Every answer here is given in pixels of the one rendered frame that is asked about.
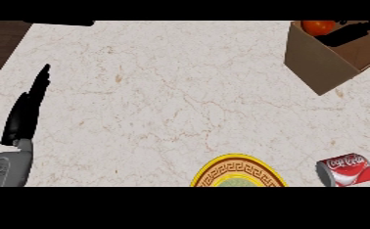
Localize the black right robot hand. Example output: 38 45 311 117
317 21 370 48

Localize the red orange tomato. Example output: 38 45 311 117
301 20 336 37

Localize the brown cardboard box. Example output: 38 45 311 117
283 20 370 97

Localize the yellow patterned plate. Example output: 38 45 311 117
189 153 289 188

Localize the red soda can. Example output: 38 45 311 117
314 152 370 188

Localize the black appliance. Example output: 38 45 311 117
22 20 97 27

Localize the dark brown wooden panel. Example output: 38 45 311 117
0 20 34 69

